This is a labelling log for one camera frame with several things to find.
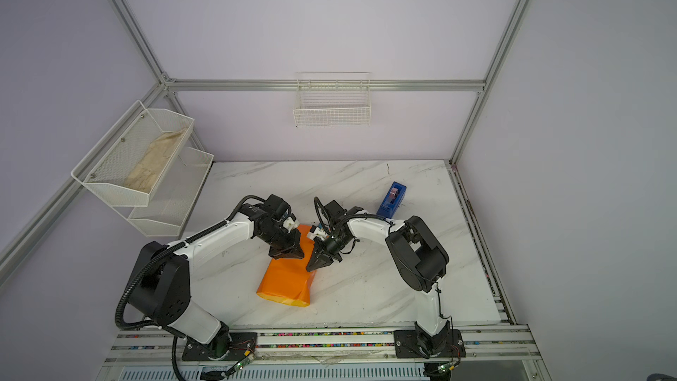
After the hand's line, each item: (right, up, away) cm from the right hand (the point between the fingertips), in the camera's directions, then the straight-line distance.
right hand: (305, 272), depth 79 cm
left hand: (-1, +4, +3) cm, 5 cm away
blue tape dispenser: (+31, +21, +21) cm, 43 cm away
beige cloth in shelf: (-47, +31, -3) cm, 56 cm away
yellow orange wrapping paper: (-5, -2, +1) cm, 6 cm away
